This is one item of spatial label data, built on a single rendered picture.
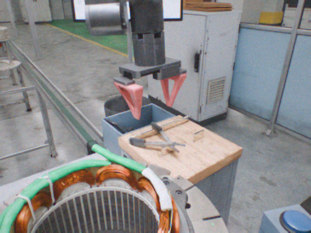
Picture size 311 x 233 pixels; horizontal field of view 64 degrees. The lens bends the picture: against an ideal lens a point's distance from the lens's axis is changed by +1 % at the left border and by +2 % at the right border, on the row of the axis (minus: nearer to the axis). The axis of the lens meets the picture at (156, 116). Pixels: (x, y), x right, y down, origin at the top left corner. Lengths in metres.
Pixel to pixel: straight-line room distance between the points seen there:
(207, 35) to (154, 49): 2.04
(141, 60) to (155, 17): 0.07
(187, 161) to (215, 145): 0.08
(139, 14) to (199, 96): 2.24
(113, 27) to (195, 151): 0.29
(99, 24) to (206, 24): 2.05
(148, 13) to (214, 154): 0.30
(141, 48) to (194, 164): 0.24
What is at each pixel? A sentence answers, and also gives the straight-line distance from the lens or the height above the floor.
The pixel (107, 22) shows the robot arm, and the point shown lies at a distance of 0.44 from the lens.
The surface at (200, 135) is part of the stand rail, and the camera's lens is 0.56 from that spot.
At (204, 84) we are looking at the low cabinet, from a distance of 2.59.
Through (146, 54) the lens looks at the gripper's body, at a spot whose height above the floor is 1.27.
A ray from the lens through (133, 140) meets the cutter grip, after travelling 0.53.
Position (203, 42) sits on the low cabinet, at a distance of 2.48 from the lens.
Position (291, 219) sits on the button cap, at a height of 1.04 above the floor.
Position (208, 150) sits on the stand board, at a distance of 0.54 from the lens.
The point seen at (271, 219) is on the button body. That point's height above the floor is 1.03.
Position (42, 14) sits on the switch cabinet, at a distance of 13.87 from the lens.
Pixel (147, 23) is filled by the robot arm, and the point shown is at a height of 1.32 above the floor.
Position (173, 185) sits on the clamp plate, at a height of 1.10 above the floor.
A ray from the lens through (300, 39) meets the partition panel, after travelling 2.60.
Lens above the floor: 1.36
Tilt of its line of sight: 26 degrees down
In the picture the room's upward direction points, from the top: straight up
